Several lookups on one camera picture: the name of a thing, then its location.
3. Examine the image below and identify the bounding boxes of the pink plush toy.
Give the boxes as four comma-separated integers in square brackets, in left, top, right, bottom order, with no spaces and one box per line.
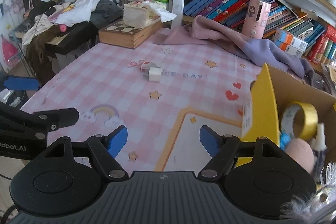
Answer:
[285,138,314,173]

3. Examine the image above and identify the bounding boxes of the white power adapter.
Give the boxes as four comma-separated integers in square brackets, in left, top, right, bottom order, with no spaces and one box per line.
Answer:
[148,67,163,83]

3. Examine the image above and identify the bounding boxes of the red white small box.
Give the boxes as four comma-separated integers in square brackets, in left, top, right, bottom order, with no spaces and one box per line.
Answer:
[140,61,164,73]

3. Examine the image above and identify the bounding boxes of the yellow tape roll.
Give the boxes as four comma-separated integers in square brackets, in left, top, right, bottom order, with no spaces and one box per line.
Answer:
[280,101,318,141]

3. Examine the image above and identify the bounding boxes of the dark blue spray bottle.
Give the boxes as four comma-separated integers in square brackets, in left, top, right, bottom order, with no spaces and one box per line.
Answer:
[312,123,327,181]

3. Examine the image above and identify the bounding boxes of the yellow cardboard box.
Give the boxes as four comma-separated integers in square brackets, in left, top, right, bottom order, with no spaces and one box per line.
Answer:
[241,64,335,180]

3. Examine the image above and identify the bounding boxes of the pink checkered tablecloth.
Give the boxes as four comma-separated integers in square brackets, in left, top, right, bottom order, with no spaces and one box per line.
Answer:
[23,29,260,172]

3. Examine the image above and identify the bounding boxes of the white garment pile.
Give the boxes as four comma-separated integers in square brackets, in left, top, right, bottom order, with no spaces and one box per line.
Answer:
[22,0,101,46]

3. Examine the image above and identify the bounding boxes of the wooden chess board box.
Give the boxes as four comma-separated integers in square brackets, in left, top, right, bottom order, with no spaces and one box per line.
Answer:
[98,19,163,49]

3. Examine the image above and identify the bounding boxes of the dark grey garment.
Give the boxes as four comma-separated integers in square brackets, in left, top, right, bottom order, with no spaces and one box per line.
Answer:
[89,0,123,30]

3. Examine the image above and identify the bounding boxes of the pink purple blanket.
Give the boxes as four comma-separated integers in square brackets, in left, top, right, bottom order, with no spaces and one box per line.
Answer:
[155,16,315,80]

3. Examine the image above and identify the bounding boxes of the orange white small boxes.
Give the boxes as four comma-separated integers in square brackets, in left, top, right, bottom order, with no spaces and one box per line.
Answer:
[272,28,307,58]

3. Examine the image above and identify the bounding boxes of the pink cylindrical device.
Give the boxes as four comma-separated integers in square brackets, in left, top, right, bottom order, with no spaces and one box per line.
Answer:
[241,0,271,39]

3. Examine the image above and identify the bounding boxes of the tissue pack in bag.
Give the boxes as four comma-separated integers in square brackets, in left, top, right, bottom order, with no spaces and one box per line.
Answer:
[123,0,177,29]

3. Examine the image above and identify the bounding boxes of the row of leaning books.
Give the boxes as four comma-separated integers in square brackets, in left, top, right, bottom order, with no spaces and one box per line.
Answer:
[183,0,336,64]

